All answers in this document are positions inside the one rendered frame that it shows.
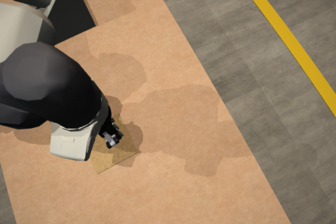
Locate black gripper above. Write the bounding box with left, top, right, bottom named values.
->
left=98, top=106, right=123, bottom=149

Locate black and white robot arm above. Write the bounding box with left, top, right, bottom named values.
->
left=0, top=0, right=109, bottom=161

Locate tan flat mat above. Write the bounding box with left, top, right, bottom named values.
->
left=90, top=114, right=138, bottom=174

